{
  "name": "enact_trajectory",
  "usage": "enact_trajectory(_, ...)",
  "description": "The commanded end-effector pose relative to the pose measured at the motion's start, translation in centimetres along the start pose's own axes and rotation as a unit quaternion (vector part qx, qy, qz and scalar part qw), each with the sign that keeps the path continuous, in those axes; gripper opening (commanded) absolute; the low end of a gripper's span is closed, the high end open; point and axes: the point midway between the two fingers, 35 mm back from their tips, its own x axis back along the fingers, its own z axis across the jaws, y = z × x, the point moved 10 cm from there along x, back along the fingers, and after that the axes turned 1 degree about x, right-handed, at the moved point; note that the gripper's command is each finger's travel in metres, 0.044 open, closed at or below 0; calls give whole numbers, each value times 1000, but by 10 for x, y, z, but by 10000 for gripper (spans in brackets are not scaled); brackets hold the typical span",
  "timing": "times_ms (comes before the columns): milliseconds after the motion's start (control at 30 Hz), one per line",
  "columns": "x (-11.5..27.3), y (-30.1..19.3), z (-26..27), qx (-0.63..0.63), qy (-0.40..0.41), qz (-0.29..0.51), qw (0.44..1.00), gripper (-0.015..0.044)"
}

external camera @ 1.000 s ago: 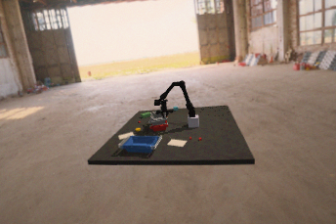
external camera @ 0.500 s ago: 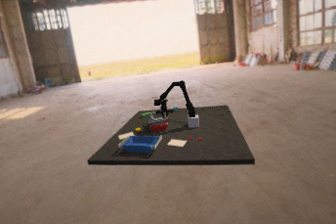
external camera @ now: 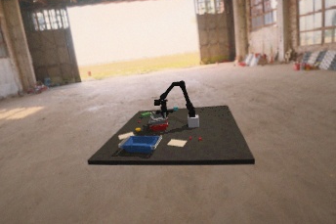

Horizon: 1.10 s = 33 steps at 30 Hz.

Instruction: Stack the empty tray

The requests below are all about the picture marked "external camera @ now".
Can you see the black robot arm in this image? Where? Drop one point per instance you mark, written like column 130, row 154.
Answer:
column 182, row 84

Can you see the beige flat square panel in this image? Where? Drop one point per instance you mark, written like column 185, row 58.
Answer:
column 125, row 135
column 176, row 143

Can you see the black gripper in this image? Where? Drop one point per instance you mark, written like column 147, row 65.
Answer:
column 164, row 109

